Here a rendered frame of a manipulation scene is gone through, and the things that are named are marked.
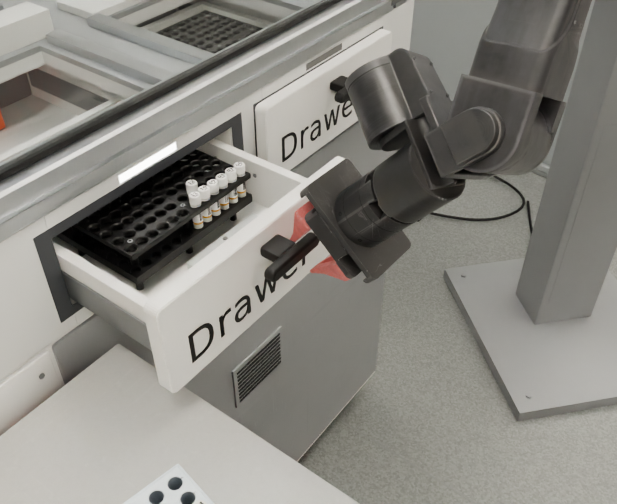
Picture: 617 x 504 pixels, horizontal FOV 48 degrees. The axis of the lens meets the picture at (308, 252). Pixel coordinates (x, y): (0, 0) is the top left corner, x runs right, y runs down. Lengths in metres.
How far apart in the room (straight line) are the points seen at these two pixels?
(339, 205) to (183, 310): 0.16
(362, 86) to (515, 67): 0.13
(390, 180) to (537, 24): 0.15
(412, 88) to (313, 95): 0.38
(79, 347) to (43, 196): 0.19
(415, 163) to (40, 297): 0.39
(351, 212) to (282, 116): 0.31
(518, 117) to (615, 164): 1.12
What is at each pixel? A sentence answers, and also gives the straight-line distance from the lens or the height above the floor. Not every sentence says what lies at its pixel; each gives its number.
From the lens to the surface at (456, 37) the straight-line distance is 2.45.
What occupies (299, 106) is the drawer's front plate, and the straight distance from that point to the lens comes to 0.90.
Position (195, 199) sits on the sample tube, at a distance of 0.73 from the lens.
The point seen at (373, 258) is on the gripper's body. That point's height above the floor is 0.93.
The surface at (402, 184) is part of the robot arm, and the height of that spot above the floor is 1.03.
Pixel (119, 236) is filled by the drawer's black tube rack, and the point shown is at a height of 0.90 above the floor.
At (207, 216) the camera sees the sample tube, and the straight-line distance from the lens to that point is 0.76.
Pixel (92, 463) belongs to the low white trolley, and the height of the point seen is 0.76.
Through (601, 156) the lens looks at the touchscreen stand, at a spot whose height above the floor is 0.55.
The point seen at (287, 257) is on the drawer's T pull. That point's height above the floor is 0.91.
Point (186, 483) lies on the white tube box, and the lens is 0.64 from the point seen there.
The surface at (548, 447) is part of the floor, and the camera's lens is 1.70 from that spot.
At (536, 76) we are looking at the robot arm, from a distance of 0.51.
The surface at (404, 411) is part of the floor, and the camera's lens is 1.68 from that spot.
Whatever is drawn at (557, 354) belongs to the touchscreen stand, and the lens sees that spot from 1.83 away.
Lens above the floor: 1.34
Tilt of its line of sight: 41 degrees down
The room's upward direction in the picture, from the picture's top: straight up
